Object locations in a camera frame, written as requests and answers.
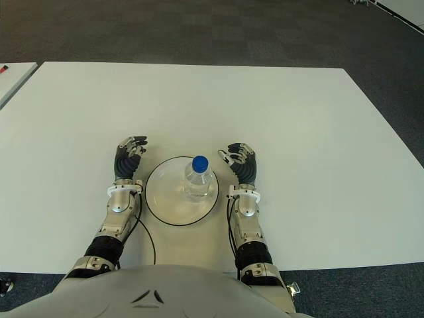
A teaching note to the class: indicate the grey chair base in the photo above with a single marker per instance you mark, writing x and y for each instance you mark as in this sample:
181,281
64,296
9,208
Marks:
359,1

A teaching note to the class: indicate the grey robot torso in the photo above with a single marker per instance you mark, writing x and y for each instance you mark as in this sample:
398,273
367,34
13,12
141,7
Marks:
149,295

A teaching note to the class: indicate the white plate black rim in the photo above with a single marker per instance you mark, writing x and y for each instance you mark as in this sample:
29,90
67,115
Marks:
165,205

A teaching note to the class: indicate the red marker pen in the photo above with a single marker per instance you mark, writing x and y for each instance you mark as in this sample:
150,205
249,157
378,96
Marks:
3,69

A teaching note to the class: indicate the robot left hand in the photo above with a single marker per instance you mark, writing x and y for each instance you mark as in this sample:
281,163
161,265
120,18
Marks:
127,164

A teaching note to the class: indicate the clear water bottle blue cap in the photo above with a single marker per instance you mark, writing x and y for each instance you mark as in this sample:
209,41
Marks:
198,179

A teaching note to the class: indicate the white side table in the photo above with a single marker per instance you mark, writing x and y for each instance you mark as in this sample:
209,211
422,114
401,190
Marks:
13,81

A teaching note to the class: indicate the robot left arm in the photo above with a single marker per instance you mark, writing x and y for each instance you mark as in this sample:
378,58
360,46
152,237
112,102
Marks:
116,212

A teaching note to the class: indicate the silver metal bracket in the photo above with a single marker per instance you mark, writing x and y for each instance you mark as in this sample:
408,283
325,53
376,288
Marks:
294,287

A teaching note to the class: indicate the black object on floor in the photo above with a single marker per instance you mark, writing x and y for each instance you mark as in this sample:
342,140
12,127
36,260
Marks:
5,286

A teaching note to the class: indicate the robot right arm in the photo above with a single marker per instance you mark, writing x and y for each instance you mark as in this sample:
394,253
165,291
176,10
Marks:
251,238

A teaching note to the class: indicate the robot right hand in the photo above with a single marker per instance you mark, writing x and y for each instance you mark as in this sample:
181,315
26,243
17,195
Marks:
245,165

